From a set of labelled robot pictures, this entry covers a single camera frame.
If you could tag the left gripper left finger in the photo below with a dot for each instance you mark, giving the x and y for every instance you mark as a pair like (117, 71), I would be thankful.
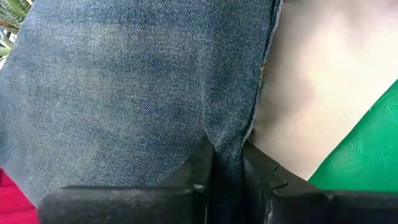
(124, 205)

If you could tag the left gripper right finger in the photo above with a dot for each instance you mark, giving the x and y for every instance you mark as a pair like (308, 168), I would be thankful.
(311, 208)

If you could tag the dark blue jeans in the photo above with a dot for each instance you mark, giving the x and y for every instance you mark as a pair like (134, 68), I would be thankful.
(124, 93)

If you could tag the red plastic laundry bin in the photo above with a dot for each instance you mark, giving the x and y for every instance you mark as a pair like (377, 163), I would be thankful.
(12, 202)

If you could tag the green table mat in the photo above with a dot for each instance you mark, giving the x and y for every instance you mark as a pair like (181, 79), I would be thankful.
(367, 155)

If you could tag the artificial succulent plant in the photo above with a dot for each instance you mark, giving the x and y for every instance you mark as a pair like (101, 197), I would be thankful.
(11, 12)

